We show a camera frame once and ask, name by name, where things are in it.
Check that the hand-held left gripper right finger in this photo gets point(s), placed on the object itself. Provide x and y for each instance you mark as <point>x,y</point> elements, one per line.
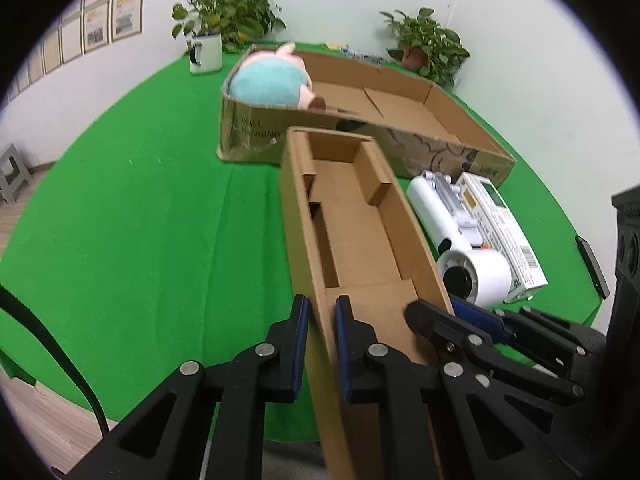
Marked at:
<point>344,355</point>

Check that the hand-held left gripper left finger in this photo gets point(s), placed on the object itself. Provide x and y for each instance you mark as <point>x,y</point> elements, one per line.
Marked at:
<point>300,345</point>

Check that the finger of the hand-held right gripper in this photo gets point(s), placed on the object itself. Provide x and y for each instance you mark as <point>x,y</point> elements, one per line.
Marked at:
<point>477,317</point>
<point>450,330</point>

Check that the white and green product box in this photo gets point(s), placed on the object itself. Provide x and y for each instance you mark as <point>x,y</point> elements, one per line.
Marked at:
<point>505,225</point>

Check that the white cylindrical water purifier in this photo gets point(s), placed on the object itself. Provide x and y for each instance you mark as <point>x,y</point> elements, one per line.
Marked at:
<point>450,225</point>

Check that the narrow cardboard insert tray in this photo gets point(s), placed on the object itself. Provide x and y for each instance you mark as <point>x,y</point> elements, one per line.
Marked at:
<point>360,230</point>

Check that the large cardboard box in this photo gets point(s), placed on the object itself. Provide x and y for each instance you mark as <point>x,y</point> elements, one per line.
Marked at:
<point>400,110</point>

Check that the black flat device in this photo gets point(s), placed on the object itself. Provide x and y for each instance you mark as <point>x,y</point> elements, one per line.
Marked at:
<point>592,265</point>

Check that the green tablecloth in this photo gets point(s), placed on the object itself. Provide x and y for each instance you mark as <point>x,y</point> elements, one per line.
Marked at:
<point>150,210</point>

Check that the blue and pink plush toy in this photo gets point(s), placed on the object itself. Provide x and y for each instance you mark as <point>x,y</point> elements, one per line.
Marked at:
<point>270,80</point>

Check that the potted plant in red pot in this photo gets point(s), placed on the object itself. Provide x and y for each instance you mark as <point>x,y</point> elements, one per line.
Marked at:
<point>425,42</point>

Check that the blue patterned small object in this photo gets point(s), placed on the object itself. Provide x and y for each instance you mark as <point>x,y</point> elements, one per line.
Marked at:
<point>350,51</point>

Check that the grey plastic stool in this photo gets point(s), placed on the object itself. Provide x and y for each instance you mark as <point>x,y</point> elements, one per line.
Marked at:
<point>12,175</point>

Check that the potted plant in white mug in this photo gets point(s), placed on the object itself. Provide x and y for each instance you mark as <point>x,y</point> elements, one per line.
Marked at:
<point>225,15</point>

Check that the row of framed wall certificates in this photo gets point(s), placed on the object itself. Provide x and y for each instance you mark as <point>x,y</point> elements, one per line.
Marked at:
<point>100,20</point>

